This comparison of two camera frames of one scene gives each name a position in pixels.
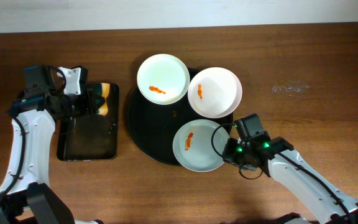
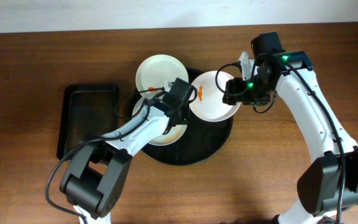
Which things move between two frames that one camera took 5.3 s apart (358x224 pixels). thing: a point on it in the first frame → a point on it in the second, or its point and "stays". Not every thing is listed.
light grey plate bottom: [192, 147] → [157, 111]
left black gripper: [89, 99] → [183, 112]
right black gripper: [232, 153] → [230, 91]
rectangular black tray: [87, 135] stays
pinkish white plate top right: [215, 93] stays
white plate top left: [163, 79] stays
